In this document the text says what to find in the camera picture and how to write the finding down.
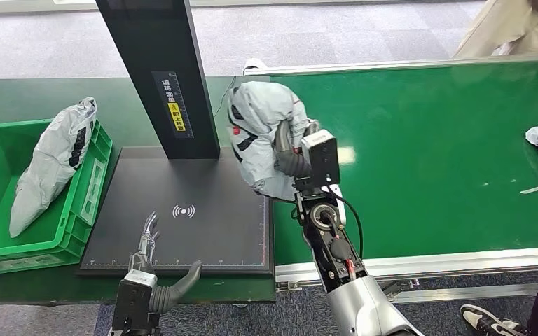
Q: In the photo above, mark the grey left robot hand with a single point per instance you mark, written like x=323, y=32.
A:
x=146, y=255

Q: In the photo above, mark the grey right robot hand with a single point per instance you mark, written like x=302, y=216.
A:
x=290, y=160

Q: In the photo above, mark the white package with red print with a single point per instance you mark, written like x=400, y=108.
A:
x=259, y=116

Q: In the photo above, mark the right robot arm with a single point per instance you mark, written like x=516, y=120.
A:
x=357, y=306

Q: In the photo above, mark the white conveyor roller end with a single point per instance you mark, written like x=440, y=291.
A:
x=252, y=64

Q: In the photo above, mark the grey package with black print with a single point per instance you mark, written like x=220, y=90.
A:
x=51, y=162

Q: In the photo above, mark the green conveyor belt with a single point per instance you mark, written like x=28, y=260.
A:
x=436, y=208

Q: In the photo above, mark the green plastic crate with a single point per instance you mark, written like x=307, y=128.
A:
x=65, y=236

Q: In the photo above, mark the person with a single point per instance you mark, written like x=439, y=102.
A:
x=491, y=28

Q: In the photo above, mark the person's foot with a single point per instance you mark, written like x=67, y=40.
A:
x=482, y=320

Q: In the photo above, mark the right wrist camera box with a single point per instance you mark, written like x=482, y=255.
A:
x=322, y=157

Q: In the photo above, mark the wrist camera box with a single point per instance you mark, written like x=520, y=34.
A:
x=322, y=157
x=132, y=301

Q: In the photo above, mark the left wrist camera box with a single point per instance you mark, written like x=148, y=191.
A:
x=132, y=301

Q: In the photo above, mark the black scanner base plate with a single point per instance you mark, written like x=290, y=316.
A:
x=181, y=185

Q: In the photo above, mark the black yellow label on post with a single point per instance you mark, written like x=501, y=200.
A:
x=174, y=106

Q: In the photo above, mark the metal conveyor bracket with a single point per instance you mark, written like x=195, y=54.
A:
x=401, y=286

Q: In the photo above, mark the black scanner post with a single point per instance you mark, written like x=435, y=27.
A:
x=157, y=46

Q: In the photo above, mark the aluminium conveyor frame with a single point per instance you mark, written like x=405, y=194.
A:
x=436, y=264

